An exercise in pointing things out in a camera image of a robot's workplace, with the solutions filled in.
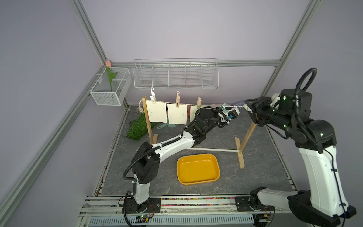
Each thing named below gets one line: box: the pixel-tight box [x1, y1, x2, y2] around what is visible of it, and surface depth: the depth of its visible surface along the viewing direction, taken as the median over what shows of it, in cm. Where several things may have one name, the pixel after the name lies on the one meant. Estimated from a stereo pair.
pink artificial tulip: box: [105, 60, 118, 93], surface depth 91 cm
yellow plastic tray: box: [176, 153, 221, 185], surface depth 87 cm
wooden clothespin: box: [197, 96, 202, 109], surface depth 61 cm
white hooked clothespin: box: [150, 87, 157, 105], surface depth 62 cm
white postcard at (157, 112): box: [145, 100, 168, 124], surface depth 68 cm
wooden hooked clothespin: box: [175, 90, 181, 108], surface depth 62 cm
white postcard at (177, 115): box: [166, 103, 188, 125], surface depth 68 cm
